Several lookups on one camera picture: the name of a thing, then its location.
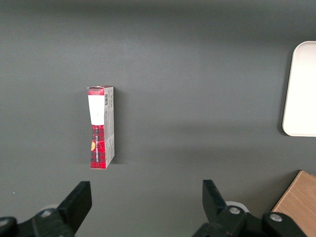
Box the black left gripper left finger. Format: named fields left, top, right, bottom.
left=0, top=181, right=93, bottom=237

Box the wooden drawer cabinet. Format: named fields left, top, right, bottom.
left=271, top=170, right=316, bottom=234

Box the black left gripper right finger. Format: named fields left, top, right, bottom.
left=191, top=180, right=308, bottom=237

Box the white rectangular tray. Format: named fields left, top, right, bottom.
left=282, top=40, right=316, bottom=137

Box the red plaid carton box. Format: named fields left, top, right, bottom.
left=87, top=85, right=116, bottom=170

